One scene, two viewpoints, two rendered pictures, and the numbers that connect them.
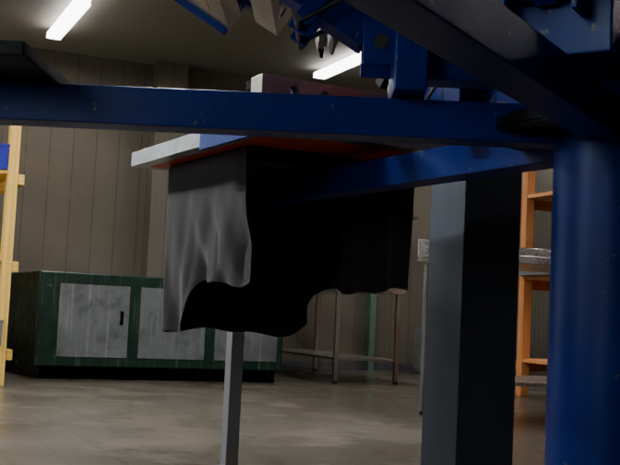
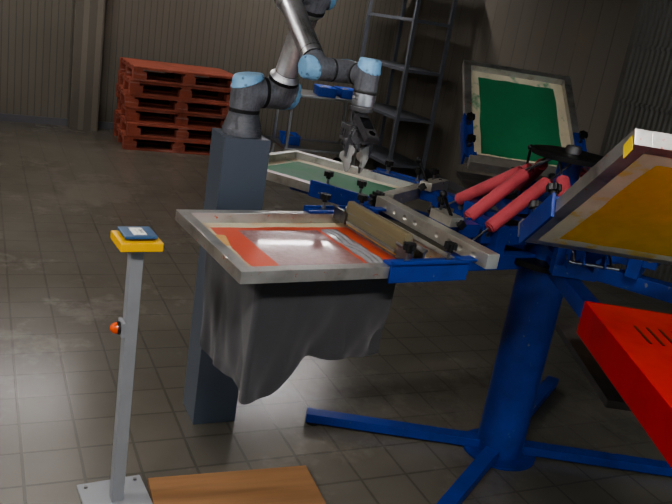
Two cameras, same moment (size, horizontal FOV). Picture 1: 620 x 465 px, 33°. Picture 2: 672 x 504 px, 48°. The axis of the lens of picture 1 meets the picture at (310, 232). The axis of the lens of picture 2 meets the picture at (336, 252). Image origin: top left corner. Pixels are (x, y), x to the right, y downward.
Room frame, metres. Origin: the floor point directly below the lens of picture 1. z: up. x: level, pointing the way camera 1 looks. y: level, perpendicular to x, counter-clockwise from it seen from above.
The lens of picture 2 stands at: (2.57, 2.42, 1.69)
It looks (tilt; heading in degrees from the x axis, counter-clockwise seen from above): 17 degrees down; 267
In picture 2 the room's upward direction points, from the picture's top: 9 degrees clockwise
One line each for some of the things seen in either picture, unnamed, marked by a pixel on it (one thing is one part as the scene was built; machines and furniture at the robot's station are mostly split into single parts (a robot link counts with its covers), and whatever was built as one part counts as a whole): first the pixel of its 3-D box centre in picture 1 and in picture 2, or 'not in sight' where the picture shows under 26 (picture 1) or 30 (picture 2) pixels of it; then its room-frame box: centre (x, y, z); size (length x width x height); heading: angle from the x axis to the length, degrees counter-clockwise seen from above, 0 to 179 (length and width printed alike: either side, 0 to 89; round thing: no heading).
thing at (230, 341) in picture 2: (243, 255); (227, 312); (2.78, 0.18, 0.74); 0.45 x 0.03 x 0.43; 119
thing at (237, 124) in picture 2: not in sight; (242, 121); (2.87, -0.45, 1.25); 0.15 x 0.15 x 0.10
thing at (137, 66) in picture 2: not in sight; (175, 106); (4.22, -6.05, 0.43); 1.22 x 0.85 x 0.86; 24
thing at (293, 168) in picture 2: not in sight; (359, 166); (2.38, -0.94, 1.05); 1.08 x 0.61 x 0.23; 149
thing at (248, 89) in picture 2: not in sight; (248, 90); (2.86, -0.46, 1.37); 0.13 x 0.12 x 0.14; 32
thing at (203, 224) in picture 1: (208, 245); (322, 333); (2.47, 0.24, 0.74); 0.46 x 0.04 x 0.42; 29
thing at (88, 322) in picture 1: (137, 326); not in sight; (8.94, 1.44, 0.40); 1.99 x 1.82 x 0.80; 114
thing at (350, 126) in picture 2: not in sight; (357, 125); (2.46, -0.04, 1.36); 0.09 x 0.08 x 0.12; 119
